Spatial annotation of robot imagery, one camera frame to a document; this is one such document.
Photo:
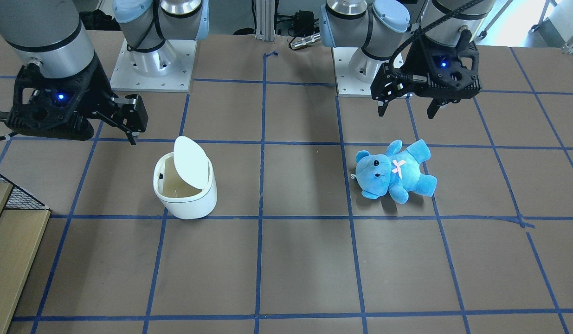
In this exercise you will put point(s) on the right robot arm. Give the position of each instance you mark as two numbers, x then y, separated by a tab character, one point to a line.
51	34

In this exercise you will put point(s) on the blue teddy bear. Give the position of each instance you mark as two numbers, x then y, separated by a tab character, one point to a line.
396	172

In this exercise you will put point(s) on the aluminium frame post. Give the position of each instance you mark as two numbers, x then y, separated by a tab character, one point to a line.
265	12

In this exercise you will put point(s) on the checkered cloth wooden box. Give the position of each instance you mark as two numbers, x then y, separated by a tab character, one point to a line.
23	220

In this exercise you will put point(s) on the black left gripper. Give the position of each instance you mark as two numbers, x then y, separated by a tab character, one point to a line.
418	59

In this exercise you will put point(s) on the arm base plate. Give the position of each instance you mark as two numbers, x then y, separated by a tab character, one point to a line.
168	69
354	72

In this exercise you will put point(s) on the white trash can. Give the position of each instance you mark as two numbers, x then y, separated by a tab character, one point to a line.
184	181

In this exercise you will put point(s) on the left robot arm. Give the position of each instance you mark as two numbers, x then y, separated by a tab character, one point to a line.
386	29

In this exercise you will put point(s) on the silver metal cylinder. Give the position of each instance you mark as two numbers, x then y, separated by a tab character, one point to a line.
298	43

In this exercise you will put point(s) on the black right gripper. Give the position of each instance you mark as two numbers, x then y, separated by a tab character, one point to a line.
95	93

